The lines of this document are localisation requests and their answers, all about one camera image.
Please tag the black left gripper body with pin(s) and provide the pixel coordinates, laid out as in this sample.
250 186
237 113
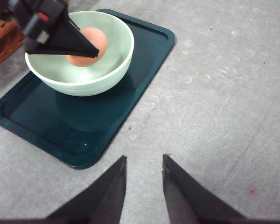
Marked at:
38 19

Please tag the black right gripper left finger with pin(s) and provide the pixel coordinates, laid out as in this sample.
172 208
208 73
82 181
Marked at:
99 203

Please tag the brown egg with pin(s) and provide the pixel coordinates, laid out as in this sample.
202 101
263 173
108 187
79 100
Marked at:
99 40

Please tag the light green ceramic bowl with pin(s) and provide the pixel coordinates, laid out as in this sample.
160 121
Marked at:
57 74

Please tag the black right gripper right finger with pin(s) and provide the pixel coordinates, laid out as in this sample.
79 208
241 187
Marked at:
189 200

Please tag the brown wicker basket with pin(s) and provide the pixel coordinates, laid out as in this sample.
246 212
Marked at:
11 38

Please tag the dark teal rectangular tray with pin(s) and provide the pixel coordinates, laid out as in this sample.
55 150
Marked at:
81 130

